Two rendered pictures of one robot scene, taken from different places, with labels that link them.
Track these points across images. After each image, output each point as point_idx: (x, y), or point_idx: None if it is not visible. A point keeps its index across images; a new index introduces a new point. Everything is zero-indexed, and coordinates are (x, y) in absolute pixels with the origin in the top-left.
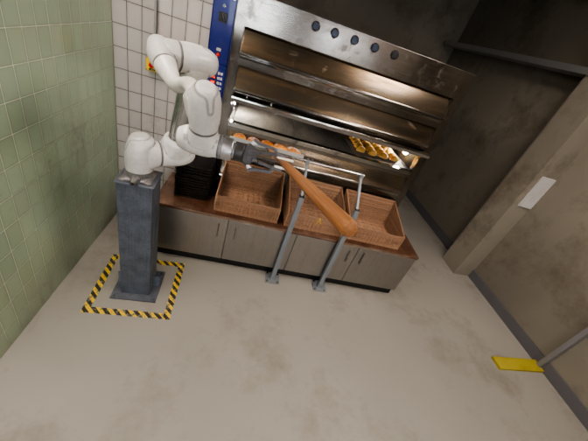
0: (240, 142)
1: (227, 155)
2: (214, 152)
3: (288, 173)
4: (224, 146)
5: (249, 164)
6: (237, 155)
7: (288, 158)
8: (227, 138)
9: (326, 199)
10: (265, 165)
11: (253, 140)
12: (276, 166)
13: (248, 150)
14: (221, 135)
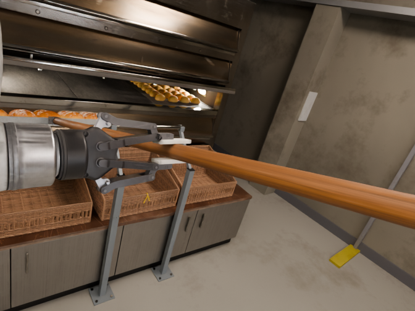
0: (67, 129)
1: (47, 174)
2: (2, 180)
3: (255, 181)
4: (30, 154)
5: (104, 174)
6: (74, 165)
7: (175, 138)
8: (32, 129)
9: None
10: (140, 167)
11: (98, 117)
12: (162, 161)
13: (96, 145)
14: (7, 123)
